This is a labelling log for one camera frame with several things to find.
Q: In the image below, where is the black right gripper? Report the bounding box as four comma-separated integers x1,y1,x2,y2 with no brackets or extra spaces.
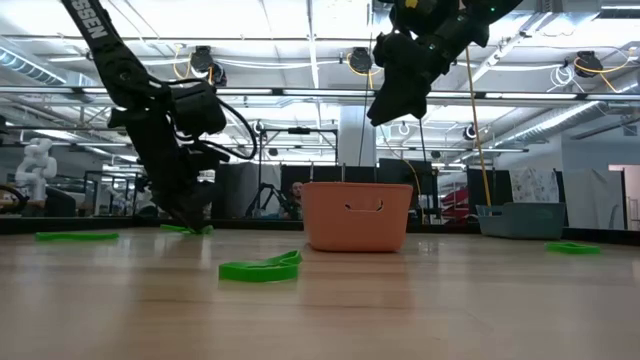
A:
367,19,494,126

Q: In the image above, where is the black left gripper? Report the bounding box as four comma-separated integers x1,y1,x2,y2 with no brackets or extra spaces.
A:
107,107,232,234

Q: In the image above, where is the orange plastic basket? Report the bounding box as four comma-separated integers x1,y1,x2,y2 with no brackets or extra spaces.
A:
299,181,415,254

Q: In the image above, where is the dark teal plastic basket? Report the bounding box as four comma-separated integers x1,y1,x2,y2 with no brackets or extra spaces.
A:
475,202,568,241

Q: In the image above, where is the white square pillar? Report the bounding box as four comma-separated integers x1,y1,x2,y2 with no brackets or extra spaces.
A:
338,104,377,169

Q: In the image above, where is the person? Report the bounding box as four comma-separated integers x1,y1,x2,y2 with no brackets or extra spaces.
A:
286,180,305,221

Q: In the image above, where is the black partition screen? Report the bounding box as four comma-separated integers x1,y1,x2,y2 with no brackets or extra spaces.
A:
279,158,439,221

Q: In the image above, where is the red object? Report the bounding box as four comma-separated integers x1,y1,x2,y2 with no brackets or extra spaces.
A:
439,187,471,224

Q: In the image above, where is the black panel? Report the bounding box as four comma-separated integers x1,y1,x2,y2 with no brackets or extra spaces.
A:
467,168,514,216

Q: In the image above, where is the white patterned sheet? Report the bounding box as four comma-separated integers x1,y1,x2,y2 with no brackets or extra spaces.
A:
509,167,560,205

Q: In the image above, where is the black hanging cable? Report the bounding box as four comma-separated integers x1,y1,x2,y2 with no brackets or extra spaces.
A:
357,72,371,169

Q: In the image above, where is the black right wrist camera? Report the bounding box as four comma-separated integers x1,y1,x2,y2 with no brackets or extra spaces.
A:
391,0,464,36

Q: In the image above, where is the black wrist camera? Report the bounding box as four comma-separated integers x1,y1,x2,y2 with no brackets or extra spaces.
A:
170,81,229,139
391,0,464,36

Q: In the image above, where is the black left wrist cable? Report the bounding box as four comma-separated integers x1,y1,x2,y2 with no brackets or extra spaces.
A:
199,97,259,162

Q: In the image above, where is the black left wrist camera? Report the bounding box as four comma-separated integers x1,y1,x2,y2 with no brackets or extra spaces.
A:
170,81,229,139

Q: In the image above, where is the black framed glass enclosure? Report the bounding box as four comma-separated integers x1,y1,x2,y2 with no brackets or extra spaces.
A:
83,170,151,217

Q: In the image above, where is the black gantry frame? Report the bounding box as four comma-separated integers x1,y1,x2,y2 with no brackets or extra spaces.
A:
257,127,339,166

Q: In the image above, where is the black aluminium table frame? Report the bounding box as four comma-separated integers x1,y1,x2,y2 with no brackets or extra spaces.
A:
0,214,640,247

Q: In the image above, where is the silver ventilation duct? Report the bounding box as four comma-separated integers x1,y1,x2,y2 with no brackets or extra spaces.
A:
499,99,640,147

